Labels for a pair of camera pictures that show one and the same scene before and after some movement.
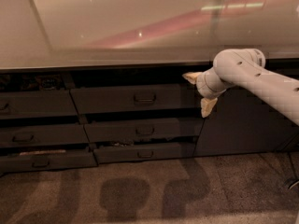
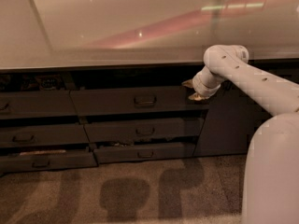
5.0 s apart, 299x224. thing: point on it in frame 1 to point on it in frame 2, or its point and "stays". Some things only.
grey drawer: [176, 97] stays
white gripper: [202, 85] to [199, 86]
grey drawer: [40, 161] stays
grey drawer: [34, 104] stays
